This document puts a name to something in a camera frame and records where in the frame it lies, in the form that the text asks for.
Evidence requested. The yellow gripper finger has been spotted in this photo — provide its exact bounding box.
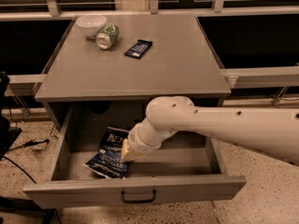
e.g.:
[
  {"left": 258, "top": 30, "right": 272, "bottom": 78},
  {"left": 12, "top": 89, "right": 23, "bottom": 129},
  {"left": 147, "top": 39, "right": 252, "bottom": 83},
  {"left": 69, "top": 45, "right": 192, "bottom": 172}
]
[
  {"left": 121, "top": 139, "right": 131, "bottom": 161},
  {"left": 130, "top": 152, "right": 145, "bottom": 161}
]

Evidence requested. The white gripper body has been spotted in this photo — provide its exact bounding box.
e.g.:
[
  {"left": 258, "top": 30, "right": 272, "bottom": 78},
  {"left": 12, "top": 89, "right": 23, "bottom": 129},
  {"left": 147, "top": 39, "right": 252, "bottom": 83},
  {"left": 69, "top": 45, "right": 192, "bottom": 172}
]
[{"left": 127, "top": 127, "right": 163, "bottom": 157}]

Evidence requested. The blue Kettle chip bag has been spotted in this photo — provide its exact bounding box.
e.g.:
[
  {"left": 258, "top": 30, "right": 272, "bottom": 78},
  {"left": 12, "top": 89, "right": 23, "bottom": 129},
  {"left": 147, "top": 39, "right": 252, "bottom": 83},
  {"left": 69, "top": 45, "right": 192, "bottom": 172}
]
[{"left": 83, "top": 126, "right": 129, "bottom": 178}]

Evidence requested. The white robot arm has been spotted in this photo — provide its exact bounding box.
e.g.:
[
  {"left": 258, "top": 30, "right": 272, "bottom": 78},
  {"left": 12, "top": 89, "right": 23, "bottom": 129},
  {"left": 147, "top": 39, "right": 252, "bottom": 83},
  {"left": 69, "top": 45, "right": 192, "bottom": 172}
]
[{"left": 121, "top": 96, "right": 299, "bottom": 166}]

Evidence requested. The open grey top drawer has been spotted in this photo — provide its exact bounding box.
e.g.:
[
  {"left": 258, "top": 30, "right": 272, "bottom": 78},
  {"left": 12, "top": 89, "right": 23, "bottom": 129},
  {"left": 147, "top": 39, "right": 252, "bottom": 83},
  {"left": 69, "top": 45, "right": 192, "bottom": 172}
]
[{"left": 23, "top": 104, "right": 246, "bottom": 209}]

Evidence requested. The grey cabinet with counter top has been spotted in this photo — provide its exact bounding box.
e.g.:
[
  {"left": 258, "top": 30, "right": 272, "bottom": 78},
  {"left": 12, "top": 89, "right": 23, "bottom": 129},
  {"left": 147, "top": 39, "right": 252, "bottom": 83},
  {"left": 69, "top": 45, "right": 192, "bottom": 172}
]
[{"left": 33, "top": 13, "right": 232, "bottom": 133}]

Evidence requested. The dark blue candy bar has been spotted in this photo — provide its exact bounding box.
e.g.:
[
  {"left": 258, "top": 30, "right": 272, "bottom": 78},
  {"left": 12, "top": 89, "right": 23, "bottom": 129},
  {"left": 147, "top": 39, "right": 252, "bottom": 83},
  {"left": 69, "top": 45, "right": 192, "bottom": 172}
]
[{"left": 124, "top": 39, "right": 152, "bottom": 60}]

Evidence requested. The green soda can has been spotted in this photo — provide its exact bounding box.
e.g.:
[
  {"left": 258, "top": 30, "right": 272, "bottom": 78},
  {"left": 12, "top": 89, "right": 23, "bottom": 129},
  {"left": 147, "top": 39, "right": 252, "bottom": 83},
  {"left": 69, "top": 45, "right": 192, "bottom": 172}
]
[{"left": 95, "top": 23, "right": 120, "bottom": 49}]

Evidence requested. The black equipment at left edge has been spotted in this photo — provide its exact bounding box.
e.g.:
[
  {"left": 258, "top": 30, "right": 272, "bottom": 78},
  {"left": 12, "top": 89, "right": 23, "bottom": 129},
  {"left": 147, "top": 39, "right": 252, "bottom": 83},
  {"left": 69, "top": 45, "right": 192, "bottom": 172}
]
[{"left": 0, "top": 72, "right": 21, "bottom": 159}]

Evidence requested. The white ceramic bowl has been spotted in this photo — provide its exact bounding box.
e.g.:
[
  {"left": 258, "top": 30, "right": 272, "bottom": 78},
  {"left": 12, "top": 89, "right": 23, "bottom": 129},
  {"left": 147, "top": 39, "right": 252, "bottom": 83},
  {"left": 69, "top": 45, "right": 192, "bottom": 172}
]
[{"left": 76, "top": 15, "right": 107, "bottom": 38}]

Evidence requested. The metal window railing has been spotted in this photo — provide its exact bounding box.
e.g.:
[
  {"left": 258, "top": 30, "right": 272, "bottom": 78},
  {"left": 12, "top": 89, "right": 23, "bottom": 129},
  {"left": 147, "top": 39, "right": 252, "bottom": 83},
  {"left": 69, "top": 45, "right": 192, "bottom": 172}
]
[{"left": 1, "top": 0, "right": 298, "bottom": 97}]

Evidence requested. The black drawer handle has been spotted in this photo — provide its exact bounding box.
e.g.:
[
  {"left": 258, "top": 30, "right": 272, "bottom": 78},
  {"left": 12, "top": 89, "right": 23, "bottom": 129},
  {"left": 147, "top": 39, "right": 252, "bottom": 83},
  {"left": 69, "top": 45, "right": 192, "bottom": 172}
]
[{"left": 121, "top": 189, "right": 157, "bottom": 204}]

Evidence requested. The black cable on floor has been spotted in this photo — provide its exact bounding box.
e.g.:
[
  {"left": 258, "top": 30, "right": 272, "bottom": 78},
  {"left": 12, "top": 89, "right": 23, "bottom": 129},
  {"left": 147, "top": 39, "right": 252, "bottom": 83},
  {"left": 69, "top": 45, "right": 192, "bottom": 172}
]
[{"left": 0, "top": 138, "right": 50, "bottom": 184}]

